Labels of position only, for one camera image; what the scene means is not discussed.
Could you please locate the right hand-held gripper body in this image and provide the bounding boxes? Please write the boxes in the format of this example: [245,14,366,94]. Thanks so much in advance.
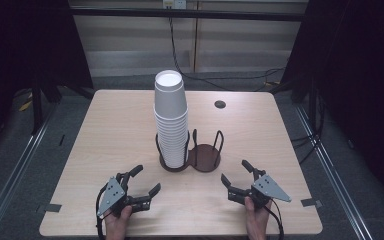
[250,173,293,210]

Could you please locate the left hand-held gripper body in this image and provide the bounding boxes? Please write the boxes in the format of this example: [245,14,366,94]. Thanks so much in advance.
[97,177,144,218]

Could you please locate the dark wire cup holder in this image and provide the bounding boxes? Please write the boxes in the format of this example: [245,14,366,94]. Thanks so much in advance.
[155,128,225,174]

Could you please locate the stack of white cups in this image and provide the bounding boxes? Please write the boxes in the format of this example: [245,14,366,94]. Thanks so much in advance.
[153,69,190,169]

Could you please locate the person's left hand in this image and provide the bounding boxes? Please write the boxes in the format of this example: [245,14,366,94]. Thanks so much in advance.
[105,205,134,240]

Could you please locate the person's right hand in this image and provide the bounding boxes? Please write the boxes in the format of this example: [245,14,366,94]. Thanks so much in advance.
[244,196,273,240]

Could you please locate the grey tape strip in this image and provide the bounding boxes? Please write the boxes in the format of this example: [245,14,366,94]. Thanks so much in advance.
[300,197,323,208]
[44,203,63,214]

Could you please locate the yellow floor tape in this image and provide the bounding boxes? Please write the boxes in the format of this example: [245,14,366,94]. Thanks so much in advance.
[17,93,34,113]

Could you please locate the black curtain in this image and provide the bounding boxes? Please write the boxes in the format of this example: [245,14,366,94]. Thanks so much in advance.
[0,0,95,158]
[279,0,384,214]

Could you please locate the black horizontal bar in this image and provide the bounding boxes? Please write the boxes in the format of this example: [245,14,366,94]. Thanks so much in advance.
[67,7,310,23]

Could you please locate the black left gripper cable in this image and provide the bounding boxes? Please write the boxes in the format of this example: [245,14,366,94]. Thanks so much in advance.
[95,183,109,240]

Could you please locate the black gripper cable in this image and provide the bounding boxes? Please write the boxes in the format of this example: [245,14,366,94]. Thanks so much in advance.
[95,183,109,240]
[263,199,285,240]

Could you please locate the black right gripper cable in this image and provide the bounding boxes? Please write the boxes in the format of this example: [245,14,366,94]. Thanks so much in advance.
[263,199,285,240]

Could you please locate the black floor cables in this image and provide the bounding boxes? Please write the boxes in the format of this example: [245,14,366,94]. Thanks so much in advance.
[291,88,326,165]

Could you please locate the metal floor rail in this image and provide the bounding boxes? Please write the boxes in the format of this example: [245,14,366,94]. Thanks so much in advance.
[294,104,378,240]
[0,103,58,240]

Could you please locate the long black wall cable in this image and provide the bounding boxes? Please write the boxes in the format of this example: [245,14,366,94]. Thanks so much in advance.
[168,16,286,93]

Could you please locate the white wall outlet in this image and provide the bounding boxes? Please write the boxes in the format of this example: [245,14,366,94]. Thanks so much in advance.
[162,0,188,10]

